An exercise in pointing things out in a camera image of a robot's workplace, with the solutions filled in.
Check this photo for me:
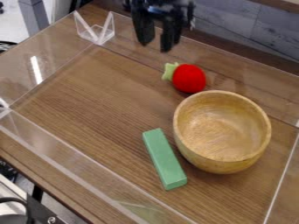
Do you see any wooden bowl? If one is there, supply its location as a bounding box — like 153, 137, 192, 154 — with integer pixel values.
172, 90, 272, 174

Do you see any grey table leg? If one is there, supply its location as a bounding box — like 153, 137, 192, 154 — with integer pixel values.
17, 0, 49, 36

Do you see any clear acrylic enclosure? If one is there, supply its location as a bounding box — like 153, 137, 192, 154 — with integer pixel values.
0, 8, 299, 224

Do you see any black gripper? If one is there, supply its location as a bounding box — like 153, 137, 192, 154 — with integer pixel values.
123, 0, 196, 53

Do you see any red plush strawberry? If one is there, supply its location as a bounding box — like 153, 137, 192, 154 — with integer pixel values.
161, 62, 207, 94

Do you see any green rectangular block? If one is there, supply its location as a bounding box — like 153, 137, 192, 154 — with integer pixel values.
143, 129, 187, 191

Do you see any black clamp device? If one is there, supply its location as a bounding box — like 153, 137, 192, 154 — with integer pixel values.
0, 197, 67, 224

